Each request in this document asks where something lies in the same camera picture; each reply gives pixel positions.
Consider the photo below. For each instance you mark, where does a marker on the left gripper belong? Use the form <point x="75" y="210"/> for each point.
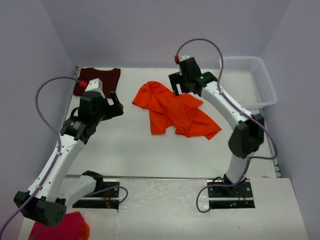
<point x="114" y="110"/>

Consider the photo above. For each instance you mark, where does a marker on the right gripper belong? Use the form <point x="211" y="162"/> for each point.
<point x="176" y="78"/>

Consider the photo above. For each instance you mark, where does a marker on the orange t-shirt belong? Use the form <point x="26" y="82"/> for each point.
<point x="84" y="232"/>
<point x="182" y="112"/>

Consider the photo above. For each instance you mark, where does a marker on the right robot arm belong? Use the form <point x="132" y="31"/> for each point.
<point x="247" y="128"/>

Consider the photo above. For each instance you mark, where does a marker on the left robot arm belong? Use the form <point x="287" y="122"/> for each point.
<point x="45" y="201"/>

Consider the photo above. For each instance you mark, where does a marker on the white plastic basket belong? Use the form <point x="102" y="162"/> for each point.
<point x="247" y="80"/>

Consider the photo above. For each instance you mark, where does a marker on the orange t-shirt in pile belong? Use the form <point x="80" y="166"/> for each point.
<point x="84" y="232"/>

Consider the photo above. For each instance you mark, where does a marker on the magenta t-shirt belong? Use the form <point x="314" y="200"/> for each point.
<point x="68" y="229"/>

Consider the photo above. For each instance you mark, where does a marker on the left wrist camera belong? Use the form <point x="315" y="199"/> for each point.
<point x="95" y="85"/>

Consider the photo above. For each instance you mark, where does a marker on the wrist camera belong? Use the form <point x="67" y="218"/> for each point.
<point x="183" y="58"/>
<point x="95" y="85"/>

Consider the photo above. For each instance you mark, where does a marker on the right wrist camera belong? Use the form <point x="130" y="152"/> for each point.
<point x="183" y="58"/>

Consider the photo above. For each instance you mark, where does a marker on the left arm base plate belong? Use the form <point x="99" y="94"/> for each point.
<point x="105" y="200"/>

